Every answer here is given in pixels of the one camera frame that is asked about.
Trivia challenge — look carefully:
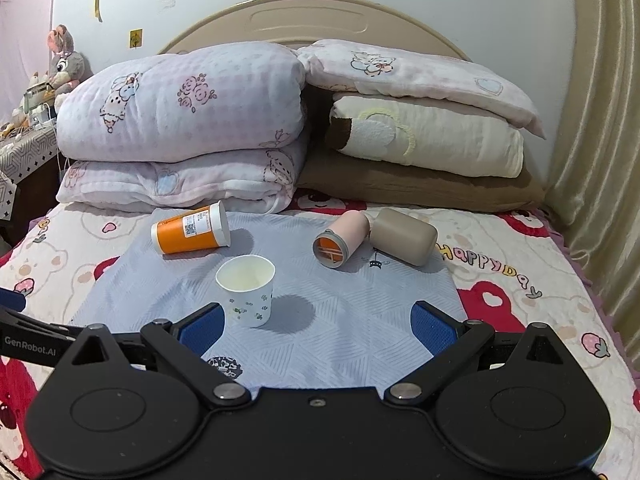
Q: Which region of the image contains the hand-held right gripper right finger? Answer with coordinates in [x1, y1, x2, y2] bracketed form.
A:
[383, 300, 577, 407]

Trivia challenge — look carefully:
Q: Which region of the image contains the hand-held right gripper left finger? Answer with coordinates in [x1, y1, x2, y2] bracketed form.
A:
[56, 302, 252, 409]

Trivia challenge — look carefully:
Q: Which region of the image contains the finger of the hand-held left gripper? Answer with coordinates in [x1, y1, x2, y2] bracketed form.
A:
[0, 287, 27, 314]

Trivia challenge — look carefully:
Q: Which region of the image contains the beige cup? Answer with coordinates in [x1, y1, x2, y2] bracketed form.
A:
[369, 207, 439, 267]

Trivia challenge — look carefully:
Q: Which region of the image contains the orange cup with white lid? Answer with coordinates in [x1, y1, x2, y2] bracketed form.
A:
[151, 200, 231, 256]

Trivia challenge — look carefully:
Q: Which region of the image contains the pink cup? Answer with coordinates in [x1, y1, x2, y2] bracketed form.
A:
[312, 211, 372, 269]

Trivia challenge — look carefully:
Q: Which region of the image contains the white floral paper cup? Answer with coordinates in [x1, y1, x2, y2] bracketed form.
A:
[215, 255, 276, 329]

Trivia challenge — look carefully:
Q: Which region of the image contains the grey-blue textured mat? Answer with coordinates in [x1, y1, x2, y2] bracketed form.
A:
[69, 209, 459, 392]

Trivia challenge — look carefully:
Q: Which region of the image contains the bear print bedsheet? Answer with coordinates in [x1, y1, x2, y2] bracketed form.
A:
[0, 187, 640, 472]

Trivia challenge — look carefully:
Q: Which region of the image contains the brown pillow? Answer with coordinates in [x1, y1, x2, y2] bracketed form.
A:
[294, 149, 547, 214]

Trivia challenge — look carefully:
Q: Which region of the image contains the nightstand with patterned cloth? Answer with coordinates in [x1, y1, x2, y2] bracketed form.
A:
[0, 127, 62, 222]

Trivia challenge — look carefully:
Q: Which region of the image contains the cream embroidered pillow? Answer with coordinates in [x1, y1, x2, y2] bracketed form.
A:
[324, 92, 525, 179]

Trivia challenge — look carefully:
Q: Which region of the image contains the small white appliance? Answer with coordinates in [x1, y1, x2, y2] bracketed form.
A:
[19, 84, 57, 127]

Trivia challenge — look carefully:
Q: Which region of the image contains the folded pink printed quilt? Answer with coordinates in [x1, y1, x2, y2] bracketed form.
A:
[55, 42, 308, 216]

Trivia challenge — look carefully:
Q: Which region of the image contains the grey plush rabbit toy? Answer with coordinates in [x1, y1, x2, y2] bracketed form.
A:
[46, 23, 94, 107]

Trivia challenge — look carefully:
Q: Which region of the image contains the pink printed pillow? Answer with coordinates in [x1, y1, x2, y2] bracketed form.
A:
[297, 38, 547, 139]

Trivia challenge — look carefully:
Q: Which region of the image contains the beige curtain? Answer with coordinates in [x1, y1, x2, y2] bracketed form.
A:
[544, 0, 640, 313]

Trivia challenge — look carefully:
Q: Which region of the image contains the pink curtain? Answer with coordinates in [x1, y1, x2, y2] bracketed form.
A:
[0, 0, 62, 117]

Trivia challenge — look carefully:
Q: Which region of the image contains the beige headboard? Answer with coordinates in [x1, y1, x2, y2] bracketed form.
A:
[156, 0, 474, 62]

